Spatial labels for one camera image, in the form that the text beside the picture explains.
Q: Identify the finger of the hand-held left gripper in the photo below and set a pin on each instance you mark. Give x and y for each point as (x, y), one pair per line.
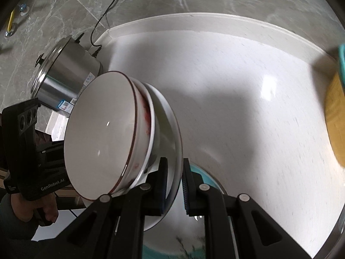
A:
(54, 151)

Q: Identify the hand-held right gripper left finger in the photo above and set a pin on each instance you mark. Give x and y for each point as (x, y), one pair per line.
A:
(163, 188)

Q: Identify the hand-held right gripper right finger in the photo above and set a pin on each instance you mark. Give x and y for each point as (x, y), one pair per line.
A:
(186, 191)

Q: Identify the large teal floral plate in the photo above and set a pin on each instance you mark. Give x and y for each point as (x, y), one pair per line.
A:
(207, 180)

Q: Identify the large white bowl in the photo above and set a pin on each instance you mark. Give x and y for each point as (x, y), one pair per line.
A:
(172, 140)

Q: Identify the small patterned bowl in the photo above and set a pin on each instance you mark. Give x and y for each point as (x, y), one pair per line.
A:
(102, 129)

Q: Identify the medium white bowl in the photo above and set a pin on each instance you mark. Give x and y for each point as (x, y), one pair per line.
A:
(154, 124)

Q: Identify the person's left forearm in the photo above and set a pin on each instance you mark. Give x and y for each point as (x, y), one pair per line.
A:
(16, 237)

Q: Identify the person's left hand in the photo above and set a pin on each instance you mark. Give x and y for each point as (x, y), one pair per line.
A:
(50, 207)

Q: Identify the stainless steel rice cooker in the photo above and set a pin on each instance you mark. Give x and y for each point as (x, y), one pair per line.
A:
(70, 81)

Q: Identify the rice cooker lid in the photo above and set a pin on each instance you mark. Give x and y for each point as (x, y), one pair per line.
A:
(51, 64)

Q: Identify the teal colander basket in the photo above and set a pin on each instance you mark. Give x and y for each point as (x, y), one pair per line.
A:
(342, 59)

